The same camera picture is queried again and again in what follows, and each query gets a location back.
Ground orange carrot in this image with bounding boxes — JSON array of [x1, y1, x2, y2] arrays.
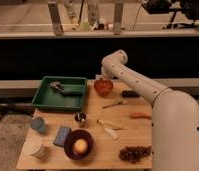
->
[[129, 113, 151, 120]]

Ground bunch of dark grapes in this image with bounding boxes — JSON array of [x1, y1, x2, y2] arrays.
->
[[119, 146, 151, 163]]

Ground blue sponge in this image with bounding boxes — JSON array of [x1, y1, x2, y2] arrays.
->
[[53, 126, 71, 147]]

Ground grey tool in tray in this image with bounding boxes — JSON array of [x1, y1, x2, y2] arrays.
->
[[49, 82, 82, 96]]

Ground black camera on stand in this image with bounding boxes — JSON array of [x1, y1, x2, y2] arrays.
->
[[141, 0, 199, 29]]

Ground small metal cup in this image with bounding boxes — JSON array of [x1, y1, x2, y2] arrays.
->
[[74, 112, 86, 127]]

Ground white stacked cups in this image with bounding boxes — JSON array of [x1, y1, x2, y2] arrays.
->
[[25, 137, 47, 159]]

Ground red bowl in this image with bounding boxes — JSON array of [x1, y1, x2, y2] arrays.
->
[[94, 79, 113, 97]]

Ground green plastic tray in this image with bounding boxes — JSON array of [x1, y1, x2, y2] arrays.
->
[[32, 76, 87, 112]]

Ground black rectangular block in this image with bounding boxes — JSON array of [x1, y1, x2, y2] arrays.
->
[[121, 90, 139, 98]]

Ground dark brown bowl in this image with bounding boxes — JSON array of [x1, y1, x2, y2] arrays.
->
[[64, 129, 93, 160]]

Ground blue cup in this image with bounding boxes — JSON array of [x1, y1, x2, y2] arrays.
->
[[30, 117, 46, 134]]

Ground light blue towel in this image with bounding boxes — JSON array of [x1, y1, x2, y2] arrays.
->
[[100, 80, 109, 85]]

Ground orange ball in bowl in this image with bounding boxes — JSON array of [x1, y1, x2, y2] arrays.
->
[[73, 139, 88, 155]]

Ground wooden spoon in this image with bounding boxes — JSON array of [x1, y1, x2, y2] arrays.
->
[[102, 100, 127, 109]]

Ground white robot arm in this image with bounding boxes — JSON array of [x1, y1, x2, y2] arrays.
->
[[101, 50, 199, 171]]

